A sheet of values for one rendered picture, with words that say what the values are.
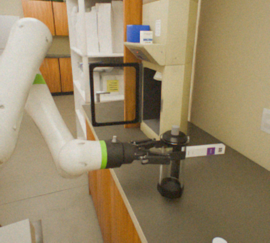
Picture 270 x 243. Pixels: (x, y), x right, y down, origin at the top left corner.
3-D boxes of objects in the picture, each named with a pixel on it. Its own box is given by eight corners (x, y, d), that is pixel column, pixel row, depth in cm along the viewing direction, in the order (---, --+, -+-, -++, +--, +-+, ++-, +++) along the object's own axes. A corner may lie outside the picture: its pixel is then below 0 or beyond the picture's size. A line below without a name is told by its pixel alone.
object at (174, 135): (179, 136, 92) (180, 120, 91) (191, 146, 84) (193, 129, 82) (157, 138, 89) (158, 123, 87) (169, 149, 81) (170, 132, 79)
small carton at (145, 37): (148, 43, 124) (149, 31, 122) (152, 44, 119) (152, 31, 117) (140, 43, 122) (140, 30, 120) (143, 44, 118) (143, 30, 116)
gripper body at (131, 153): (125, 148, 75) (151, 146, 78) (117, 137, 82) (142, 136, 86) (123, 169, 77) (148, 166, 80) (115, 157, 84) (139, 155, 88)
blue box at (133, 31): (142, 41, 138) (143, 25, 135) (149, 42, 129) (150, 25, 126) (126, 41, 134) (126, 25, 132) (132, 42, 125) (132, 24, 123)
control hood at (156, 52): (141, 58, 144) (141, 41, 141) (165, 65, 115) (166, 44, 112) (123, 59, 140) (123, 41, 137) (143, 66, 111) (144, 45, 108)
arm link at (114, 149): (99, 162, 83) (105, 176, 75) (102, 131, 80) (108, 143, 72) (115, 161, 85) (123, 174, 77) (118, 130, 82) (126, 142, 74)
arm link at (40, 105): (15, 90, 82) (47, 80, 88) (18, 103, 92) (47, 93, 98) (66, 184, 77) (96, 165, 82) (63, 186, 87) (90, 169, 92)
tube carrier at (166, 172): (175, 177, 99) (180, 130, 93) (190, 194, 89) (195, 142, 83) (152, 182, 95) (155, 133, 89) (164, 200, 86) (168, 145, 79)
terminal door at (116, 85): (138, 123, 155) (139, 62, 143) (92, 127, 148) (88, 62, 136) (138, 123, 156) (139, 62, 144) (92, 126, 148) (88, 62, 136)
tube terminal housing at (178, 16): (172, 124, 167) (180, 6, 144) (200, 144, 138) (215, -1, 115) (140, 129, 158) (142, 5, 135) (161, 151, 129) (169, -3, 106)
